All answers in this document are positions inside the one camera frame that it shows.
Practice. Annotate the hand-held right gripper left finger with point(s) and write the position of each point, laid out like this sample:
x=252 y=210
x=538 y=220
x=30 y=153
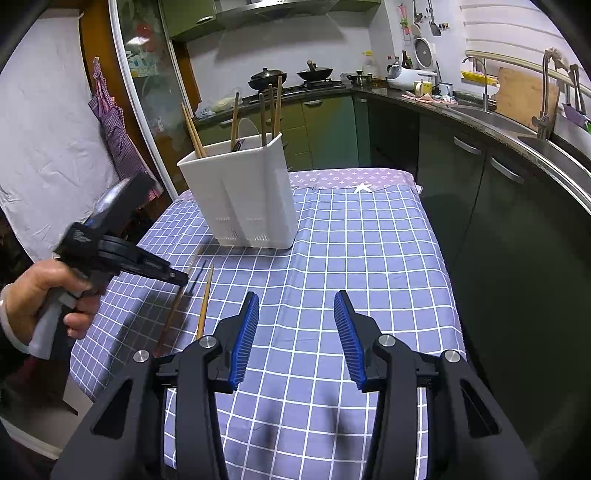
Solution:
x=244 y=341

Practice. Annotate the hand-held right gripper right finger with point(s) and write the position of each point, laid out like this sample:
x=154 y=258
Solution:
x=349 y=341

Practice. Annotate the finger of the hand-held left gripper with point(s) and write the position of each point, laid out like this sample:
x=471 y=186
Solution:
x=154 y=264
x=173 y=277

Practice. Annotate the single wooden chopstick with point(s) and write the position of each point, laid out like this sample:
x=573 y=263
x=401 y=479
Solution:
x=173 y=314
x=205 y=302

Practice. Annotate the white plastic utensil holder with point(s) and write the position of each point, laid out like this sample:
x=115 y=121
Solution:
x=249 y=194

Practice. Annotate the bunch of wooden chopsticks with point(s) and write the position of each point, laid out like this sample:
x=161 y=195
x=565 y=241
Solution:
x=277 y=106

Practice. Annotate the person's left forearm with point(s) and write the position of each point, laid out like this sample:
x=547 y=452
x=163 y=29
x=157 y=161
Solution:
x=11 y=323

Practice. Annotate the person's left hand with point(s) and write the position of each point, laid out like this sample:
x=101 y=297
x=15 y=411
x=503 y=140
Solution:
x=41 y=286

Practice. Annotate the purple checked apron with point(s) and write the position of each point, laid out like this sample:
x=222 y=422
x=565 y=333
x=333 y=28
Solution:
x=115 y=134

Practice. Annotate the blue checked tablecloth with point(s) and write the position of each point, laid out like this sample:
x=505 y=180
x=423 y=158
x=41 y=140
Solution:
x=360 y=258

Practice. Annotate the white framed glass door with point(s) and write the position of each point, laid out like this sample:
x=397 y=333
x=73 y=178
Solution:
x=147 y=69

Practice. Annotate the plastic bag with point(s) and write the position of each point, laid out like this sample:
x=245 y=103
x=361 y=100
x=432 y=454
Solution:
x=221 y=104

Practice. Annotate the clear plastic rice paddle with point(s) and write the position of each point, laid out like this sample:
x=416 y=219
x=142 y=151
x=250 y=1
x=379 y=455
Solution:
x=249 y=127

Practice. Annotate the small white star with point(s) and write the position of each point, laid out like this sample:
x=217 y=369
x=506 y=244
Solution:
x=362 y=187

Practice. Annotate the purple patterned cloth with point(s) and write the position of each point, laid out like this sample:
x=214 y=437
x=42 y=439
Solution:
x=341 y=175

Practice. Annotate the black lidded wok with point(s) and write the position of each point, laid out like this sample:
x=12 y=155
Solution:
x=267 y=78

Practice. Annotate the gas stove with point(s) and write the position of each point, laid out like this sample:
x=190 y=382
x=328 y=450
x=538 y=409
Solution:
x=295 y=87

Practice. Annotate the white plastic basin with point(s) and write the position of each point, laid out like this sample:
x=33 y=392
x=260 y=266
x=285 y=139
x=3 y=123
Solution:
x=23 y=434

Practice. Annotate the green kitchen cabinets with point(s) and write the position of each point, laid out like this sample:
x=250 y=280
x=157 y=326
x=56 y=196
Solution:
x=332 y=124

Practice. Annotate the black open wok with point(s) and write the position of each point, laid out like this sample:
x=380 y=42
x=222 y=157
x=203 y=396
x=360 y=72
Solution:
x=315 y=73

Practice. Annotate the steel range hood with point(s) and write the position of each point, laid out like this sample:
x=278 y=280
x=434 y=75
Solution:
x=277 y=7

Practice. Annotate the dark kitchen countertop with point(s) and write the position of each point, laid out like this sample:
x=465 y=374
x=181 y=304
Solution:
x=392 y=93

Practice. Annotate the pink cloth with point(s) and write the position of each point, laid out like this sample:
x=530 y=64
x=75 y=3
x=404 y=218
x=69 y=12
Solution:
x=427 y=98

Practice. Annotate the small steel pot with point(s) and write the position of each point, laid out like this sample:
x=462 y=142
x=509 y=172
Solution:
x=360 y=79

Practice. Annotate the steel kitchen sink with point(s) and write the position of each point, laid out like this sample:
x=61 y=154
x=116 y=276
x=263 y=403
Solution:
x=489 y=117

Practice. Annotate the tape roll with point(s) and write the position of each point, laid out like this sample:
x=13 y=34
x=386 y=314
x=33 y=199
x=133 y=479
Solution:
x=421 y=86

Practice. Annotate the small mug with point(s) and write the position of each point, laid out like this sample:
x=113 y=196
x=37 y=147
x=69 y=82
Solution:
x=445 y=89

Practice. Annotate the white countertop appliance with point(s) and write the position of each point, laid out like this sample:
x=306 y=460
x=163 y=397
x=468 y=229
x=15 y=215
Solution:
x=401 y=76

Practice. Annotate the white plastic bottle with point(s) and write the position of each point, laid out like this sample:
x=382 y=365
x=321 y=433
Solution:
x=368 y=63

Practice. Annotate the large steel sink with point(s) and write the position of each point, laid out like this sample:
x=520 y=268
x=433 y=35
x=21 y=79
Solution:
x=561 y=154

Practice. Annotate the chrome sink faucet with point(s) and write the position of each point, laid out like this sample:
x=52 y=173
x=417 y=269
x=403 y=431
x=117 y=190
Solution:
x=484 y=87

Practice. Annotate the dark glass bottle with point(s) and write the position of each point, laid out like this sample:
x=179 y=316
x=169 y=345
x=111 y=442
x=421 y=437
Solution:
x=406 y=60

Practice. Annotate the yellow tray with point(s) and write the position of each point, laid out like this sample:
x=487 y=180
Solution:
x=480 y=77

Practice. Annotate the white rice cooker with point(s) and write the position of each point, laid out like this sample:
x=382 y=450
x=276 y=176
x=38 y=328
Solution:
x=425 y=53

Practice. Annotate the wooden cutting board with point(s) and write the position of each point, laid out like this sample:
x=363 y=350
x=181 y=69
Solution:
x=521 y=97

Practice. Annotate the tall chrome faucet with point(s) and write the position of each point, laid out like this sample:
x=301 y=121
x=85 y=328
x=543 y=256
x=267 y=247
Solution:
x=547 y=97

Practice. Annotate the purple container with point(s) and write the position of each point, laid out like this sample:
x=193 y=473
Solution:
x=577 y=114

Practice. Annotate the hanging black spatula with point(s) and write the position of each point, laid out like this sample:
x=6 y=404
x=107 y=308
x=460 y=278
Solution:
x=435 y=25

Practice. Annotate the hanging ladle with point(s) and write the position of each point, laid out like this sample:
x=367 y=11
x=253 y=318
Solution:
x=417 y=16

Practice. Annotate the slim chrome faucet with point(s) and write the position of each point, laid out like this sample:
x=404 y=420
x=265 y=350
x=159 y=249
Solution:
x=577 y=90

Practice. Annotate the beige rag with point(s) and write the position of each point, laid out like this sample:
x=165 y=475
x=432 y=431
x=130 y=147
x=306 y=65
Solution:
x=556 y=54

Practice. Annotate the white wall sheet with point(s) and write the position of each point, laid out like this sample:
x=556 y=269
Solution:
x=46 y=138

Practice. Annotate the green wall cabinet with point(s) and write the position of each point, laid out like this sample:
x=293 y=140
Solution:
x=194 y=18

